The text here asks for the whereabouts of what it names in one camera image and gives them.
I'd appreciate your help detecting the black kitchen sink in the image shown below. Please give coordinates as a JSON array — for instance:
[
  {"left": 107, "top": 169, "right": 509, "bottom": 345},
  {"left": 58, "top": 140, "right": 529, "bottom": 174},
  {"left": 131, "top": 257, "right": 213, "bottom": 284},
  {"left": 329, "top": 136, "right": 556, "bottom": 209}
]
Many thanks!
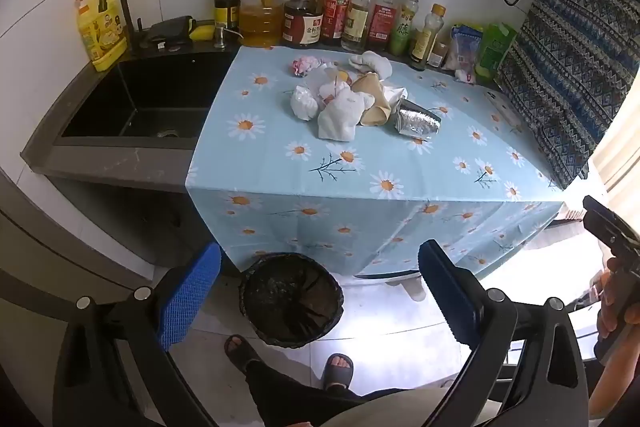
[{"left": 54, "top": 49, "right": 238, "bottom": 142}]

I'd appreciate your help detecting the small white tissue ball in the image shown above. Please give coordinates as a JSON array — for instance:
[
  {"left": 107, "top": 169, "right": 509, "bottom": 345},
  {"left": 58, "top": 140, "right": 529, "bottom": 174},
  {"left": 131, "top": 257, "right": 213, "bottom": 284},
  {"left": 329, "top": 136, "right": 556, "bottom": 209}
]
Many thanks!
[{"left": 290, "top": 85, "right": 320, "bottom": 122}]

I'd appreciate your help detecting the gold capped red label bottle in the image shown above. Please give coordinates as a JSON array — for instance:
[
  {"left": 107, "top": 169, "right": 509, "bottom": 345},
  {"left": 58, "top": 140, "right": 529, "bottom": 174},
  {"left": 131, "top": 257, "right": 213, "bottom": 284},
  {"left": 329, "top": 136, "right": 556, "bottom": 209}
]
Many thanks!
[{"left": 367, "top": 0, "right": 404, "bottom": 54}]

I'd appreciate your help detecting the black capped red label bottle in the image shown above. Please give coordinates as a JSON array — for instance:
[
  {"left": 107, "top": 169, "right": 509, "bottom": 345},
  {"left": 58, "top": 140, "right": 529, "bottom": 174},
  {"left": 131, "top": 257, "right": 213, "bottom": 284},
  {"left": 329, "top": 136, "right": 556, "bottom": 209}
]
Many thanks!
[{"left": 321, "top": 0, "right": 353, "bottom": 46}]

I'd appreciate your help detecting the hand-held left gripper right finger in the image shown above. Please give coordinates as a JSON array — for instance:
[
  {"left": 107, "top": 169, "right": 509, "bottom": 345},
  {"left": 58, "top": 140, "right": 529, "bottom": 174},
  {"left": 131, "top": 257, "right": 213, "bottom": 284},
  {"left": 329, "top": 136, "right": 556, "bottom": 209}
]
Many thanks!
[{"left": 417, "top": 239, "right": 588, "bottom": 427}]

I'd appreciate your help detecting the yellow dish soap bottle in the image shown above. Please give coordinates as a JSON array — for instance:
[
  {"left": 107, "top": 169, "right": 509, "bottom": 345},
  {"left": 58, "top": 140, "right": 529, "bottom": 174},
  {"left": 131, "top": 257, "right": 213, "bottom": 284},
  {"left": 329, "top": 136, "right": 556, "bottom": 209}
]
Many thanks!
[{"left": 75, "top": 0, "right": 129, "bottom": 72}]

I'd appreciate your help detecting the blue daisy tablecloth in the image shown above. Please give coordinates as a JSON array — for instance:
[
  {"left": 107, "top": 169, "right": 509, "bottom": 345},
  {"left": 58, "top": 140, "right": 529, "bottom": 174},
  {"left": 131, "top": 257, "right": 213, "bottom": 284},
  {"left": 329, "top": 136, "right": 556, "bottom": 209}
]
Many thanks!
[{"left": 185, "top": 44, "right": 568, "bottom": 280}]

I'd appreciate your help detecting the black sandal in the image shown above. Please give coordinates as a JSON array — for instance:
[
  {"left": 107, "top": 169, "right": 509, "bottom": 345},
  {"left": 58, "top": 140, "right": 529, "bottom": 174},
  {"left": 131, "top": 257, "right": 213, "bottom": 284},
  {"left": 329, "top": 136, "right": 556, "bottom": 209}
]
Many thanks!
[
  {"left": 320, "top": 353, "right": 355, "bottom": 390},
  {"left": 223, "top": 333, "right": 264, "bottom": 375}
]

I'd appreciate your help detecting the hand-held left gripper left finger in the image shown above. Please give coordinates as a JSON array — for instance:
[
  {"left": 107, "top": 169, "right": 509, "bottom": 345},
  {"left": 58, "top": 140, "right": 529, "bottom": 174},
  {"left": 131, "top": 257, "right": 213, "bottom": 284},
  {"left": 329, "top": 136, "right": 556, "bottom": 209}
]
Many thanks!
[{"left": 52, "top": 242, "right": 223, "bottom": 427}]

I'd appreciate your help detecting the green plastic bag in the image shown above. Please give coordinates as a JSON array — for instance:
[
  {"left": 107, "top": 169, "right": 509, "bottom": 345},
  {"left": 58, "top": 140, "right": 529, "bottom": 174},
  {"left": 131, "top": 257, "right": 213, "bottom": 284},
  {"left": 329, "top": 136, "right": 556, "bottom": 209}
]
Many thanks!
[{"left": 475, "top": 23, "right": 519, "bottom": 80}]

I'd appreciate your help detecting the yellow sponge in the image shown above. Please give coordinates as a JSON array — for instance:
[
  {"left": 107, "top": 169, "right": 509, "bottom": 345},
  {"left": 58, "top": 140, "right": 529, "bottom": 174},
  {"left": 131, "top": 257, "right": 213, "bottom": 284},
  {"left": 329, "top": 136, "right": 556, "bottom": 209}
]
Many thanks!
[{"left": 189, "top": 19, "right": 217, "bottom": 42}]

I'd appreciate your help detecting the small brown spice jar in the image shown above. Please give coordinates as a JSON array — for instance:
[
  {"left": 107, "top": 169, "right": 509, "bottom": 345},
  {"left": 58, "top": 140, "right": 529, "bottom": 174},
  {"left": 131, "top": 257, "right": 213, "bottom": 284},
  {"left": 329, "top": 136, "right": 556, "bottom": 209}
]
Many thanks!
[{"left": 430, "top": 38, "right": 452, "bottom": 68}]

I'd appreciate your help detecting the red stained white tissue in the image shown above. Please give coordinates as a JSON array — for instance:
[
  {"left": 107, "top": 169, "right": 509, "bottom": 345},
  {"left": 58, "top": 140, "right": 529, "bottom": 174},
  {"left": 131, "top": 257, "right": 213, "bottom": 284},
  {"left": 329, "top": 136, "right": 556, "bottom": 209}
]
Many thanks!
[{"left": 314, "top": 77, "right": 351, "bottom": 104}]

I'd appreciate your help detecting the black trash bin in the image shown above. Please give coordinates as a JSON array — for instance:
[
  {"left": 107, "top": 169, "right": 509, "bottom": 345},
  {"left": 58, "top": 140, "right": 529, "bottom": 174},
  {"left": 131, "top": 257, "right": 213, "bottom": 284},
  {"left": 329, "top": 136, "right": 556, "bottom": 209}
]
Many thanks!
[{"left": 239, "top": 252, "right": 346, "bottom": 349}]

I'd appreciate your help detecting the gold capped yellow label bottle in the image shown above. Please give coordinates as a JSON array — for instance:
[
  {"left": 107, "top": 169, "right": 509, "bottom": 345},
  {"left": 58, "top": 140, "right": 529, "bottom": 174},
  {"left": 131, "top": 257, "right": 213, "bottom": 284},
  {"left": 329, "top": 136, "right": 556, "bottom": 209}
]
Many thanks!
[{"left": 410, "top": 3, "right": 447, "bottom": 70}]

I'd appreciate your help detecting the yellow capped vinegar bottle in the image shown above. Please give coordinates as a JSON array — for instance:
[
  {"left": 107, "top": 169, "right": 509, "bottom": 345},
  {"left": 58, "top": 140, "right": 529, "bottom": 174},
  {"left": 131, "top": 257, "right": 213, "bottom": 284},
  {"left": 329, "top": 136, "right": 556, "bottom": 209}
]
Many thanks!
[{"left": 341, "top": 0, "right": 379, "bottom": 52}]

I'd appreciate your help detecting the black cloth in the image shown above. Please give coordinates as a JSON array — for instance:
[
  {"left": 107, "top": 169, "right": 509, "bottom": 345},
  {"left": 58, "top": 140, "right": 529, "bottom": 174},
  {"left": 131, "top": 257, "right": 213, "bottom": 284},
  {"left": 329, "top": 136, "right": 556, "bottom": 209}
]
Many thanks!
[{"left": 148, "top": 15, "right": 196, "bottom": 48}]

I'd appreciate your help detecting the black faucet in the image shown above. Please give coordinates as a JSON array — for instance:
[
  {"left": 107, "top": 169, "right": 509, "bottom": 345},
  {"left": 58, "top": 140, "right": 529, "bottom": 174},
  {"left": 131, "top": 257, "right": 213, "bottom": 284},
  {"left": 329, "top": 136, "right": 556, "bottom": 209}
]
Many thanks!
[{"left": 98, "top": 0, "right": 142, "bottom": 56}]

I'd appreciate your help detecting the clear cooking oil jug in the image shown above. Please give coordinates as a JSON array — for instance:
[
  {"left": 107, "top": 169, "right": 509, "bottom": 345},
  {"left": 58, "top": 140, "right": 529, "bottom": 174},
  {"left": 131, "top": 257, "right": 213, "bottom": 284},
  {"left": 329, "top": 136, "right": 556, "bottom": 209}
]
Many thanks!
[{"left": 239, "top": 0, "right": 286, "bottom": 49}]

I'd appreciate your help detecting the metal soap dispenser pump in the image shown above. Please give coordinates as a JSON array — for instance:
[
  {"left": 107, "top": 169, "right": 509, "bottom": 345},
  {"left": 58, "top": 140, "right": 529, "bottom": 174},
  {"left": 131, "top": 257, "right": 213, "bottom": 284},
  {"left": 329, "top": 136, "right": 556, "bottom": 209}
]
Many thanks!
[{"left": 213, "top": 22, "right": 244, "bottom": 51}]

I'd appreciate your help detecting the blue patterned woven cloth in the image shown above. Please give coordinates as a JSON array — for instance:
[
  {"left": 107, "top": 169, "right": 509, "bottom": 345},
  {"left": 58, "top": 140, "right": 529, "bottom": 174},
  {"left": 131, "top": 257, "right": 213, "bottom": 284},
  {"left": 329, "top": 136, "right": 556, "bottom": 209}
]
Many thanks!
[{"left": 495, "top": 0, "right": 640, "bottom": 191}]

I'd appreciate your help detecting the grey kitchen cabinet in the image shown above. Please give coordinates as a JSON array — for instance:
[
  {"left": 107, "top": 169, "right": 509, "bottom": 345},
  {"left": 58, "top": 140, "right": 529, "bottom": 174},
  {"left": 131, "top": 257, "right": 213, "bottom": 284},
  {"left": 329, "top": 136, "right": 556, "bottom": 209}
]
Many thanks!
[{"left": 0, "top": 142, "right": 236, "bottom": 293}]

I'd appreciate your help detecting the clear plastic bag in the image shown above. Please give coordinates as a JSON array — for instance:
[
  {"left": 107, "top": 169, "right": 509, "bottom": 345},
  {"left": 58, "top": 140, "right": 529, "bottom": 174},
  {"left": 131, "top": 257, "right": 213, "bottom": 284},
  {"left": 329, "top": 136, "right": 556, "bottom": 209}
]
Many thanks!
[{"left": 447, "top": 24, "right": 484, "bottom": 84}]

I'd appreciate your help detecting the pink white wrapper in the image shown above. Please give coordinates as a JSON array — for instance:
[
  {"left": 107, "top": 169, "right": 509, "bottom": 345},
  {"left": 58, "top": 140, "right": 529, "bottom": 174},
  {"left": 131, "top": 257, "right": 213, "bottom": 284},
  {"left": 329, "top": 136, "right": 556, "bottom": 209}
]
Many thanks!
[{"left": 291, "top": 56, "right": 321, "bottom": 76}]

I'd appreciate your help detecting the silver foil cup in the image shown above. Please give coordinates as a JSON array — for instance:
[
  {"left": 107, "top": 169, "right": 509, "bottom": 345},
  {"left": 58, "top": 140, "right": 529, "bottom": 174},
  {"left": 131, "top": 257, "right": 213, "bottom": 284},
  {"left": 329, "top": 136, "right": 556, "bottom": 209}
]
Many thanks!
[{"left": 394, "top": 99, "right": 443, "bottom": 140}]

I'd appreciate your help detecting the small green label bottle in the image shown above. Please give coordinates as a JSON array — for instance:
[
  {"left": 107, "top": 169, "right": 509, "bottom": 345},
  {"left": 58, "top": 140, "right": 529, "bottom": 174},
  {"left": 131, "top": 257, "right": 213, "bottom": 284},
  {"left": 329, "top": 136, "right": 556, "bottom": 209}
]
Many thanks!
[{"left": 390, "top": 0, "right": 421, "bottom": 56}]

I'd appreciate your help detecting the person's beige shirt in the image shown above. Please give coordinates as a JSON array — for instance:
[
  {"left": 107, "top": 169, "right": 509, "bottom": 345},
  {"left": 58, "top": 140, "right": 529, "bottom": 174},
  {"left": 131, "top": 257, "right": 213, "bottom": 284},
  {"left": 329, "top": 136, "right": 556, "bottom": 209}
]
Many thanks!
[{"left": 312, "top": 386, "right": 453, "bottom": 427}]

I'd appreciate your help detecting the person's right hand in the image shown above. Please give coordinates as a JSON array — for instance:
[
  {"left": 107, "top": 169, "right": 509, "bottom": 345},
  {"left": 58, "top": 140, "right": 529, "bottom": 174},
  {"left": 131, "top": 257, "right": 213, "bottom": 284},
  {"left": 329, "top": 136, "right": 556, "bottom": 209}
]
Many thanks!
[{"left": 596, "top": 256, "right": 627, "bottom": 340}]

